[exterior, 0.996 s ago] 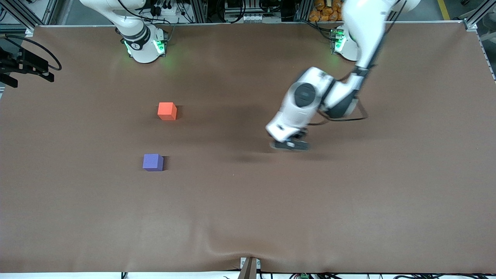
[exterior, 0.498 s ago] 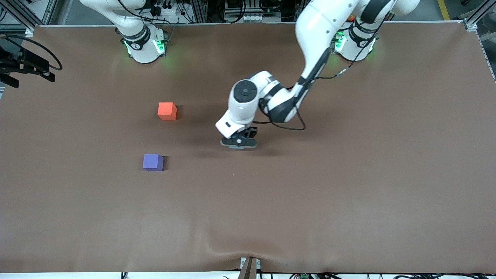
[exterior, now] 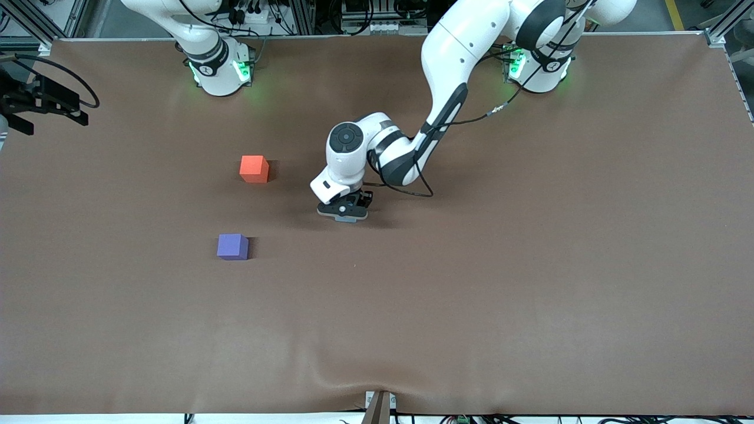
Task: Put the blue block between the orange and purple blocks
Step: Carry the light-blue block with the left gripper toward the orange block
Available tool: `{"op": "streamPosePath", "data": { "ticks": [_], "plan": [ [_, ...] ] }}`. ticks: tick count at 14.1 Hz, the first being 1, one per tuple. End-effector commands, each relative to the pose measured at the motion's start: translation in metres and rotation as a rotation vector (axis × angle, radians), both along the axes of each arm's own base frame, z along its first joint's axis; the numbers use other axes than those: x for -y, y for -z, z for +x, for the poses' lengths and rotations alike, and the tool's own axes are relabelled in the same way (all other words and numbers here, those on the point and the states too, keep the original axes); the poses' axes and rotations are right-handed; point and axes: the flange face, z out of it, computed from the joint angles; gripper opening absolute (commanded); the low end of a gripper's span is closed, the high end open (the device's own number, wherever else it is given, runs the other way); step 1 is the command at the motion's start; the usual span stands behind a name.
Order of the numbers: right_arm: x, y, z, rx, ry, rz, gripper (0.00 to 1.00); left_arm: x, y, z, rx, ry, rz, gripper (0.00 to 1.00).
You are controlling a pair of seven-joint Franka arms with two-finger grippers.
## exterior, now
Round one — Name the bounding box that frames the orange foam block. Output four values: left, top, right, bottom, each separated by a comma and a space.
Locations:
239, 155, 270, 184

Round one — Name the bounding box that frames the purple foam block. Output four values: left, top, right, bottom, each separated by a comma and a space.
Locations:
216, 233, 249, 261

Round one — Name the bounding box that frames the brown table cloth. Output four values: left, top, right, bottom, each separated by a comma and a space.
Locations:
0, 32, 754, 416

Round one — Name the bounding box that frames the white power strip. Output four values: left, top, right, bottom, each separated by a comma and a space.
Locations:
227, 6, 279, 25

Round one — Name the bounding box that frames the aluminium frame profile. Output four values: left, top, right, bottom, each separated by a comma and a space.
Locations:
704, 0, 754, 49
0, 0, 89, 55

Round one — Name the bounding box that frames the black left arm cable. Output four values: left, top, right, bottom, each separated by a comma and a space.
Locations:
365, 0, 590, 198

